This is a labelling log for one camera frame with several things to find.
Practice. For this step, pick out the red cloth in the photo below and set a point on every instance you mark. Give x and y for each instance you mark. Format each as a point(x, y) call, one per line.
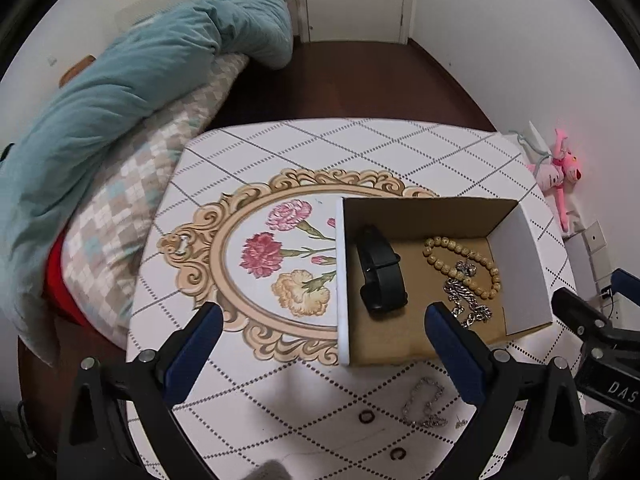
point(57, 280)

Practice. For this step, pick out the black smart wristband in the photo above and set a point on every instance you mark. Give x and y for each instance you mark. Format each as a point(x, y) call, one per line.
point(380, 272)

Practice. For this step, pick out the white wall socket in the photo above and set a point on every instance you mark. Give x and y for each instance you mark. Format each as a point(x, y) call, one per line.
point(596, 237)

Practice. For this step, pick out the checkered pillow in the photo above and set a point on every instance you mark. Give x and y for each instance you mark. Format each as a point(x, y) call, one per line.
point(130, 195)

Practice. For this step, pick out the cardboard box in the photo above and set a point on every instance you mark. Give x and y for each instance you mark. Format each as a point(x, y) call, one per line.
point(400, 330)

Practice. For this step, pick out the small silver earring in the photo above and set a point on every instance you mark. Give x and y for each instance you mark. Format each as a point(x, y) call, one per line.
point(459, 422)

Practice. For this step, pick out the teal duvet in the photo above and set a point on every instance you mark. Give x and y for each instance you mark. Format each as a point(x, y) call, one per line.
point(100, 110)

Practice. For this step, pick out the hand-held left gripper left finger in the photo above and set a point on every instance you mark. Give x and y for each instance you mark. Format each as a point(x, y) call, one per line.
point(196, 355)

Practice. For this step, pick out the pink plush toy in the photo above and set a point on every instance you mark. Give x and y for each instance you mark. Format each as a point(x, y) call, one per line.
point(560, 175)

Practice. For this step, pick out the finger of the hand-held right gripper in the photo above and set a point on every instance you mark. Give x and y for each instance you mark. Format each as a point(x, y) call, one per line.
point(627, 285)
point(582, 312)

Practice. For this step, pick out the dark cloth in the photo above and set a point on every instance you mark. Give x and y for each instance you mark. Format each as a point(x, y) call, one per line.
point(612, 447)

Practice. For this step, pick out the floral printed table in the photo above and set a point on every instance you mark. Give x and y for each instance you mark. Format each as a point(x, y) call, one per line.
point(300, 400)

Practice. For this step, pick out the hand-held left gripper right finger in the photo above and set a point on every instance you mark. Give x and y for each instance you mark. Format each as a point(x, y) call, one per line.
point(452, 355)

